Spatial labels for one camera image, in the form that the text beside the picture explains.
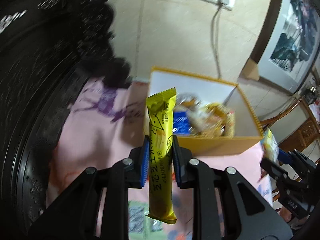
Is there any yellow white snack packet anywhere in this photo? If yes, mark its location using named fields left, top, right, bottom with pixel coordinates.
left=260, top=128, right=279, bottom=164

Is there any yellow corn snack bar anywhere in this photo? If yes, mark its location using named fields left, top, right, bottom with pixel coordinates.
left=146, top=88, right=177, bottom=224

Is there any pink bag of crackers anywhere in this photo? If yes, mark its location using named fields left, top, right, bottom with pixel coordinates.
left=174, top=93, right=201, bottom=112

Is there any wooden chair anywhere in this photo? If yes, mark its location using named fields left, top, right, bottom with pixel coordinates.
left=262, top=99, right=319, bottom=163

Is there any yellow cardboard box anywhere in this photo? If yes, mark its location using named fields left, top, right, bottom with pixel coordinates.
left=148, top=67, right=263, bottom=156

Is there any green snack packet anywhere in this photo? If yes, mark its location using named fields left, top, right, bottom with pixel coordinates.
left=128, top=200, right=163, bottom=236

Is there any clear bag of white candies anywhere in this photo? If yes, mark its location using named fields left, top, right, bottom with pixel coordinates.
left=186, top=103, right=235, bottom=138

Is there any pink patterned tablecloth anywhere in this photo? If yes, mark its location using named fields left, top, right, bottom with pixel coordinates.
left=46, top=77, right=275, bottom=240

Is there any small cardboard box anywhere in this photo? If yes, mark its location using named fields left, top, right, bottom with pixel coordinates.
left=240, top=58, right=260, bottom=81

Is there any framed ink painting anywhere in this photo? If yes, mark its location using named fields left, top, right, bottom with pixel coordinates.
left=251, top=0, right=319, bottom=94

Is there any blue snack packet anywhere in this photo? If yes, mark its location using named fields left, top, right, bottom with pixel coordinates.
left=173, top=111, right=191, bottom=135

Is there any black carved wooden sofa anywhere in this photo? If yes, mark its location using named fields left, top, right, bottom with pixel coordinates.
left=1, top=0, right=132, bottom=225

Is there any grey power cable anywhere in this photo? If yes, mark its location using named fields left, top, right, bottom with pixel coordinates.
left=211, top=0, right=230, bottom=81

